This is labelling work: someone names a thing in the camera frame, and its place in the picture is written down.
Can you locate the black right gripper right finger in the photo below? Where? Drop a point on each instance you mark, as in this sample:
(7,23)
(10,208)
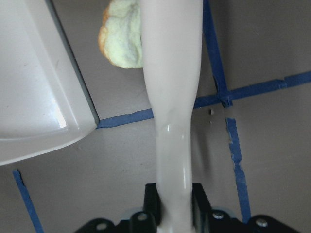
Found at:
(201,207)

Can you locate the beige plastic dustpan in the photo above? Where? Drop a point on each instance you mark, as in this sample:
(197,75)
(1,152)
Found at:
(44,102)

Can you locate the yellow apple piece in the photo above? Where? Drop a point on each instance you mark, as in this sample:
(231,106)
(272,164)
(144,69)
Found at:
(119,37)

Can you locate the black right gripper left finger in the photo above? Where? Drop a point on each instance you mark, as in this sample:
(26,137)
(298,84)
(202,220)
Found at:
(152,202)

